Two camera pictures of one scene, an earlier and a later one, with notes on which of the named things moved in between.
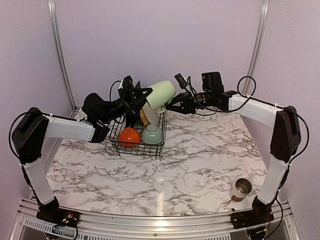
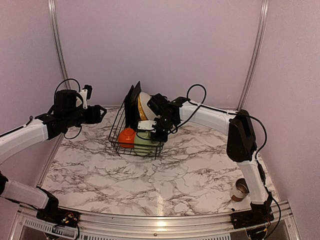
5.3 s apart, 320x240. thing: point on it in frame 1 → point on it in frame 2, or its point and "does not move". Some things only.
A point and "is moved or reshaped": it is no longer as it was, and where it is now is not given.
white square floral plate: (127, 124) is moved or reshaped
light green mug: (162, 93) → (143, 144)
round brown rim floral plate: (151, 115) does not move
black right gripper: (187, 103) → (161, 138)
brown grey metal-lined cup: (243, 187) does not move
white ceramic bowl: (129, 137) does not move
